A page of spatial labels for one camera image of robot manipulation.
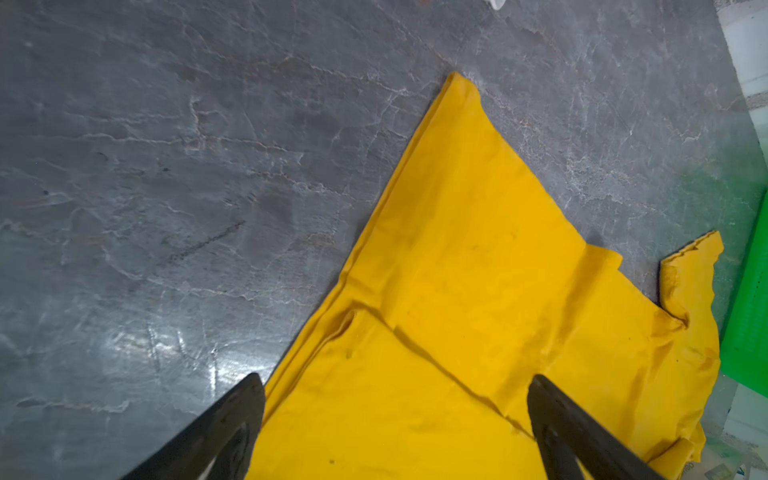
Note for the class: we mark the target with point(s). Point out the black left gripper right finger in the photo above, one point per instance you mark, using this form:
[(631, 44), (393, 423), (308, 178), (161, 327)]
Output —
[(572, 444)]

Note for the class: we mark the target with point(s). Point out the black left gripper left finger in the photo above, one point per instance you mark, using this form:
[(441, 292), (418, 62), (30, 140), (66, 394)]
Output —
[(218, 444)]

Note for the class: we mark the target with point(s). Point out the yellow t-shirt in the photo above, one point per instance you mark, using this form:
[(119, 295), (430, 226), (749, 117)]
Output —
[(466, 283)]

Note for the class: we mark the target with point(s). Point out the green plastic basket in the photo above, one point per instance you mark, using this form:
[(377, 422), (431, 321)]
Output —
[(743, 348)]

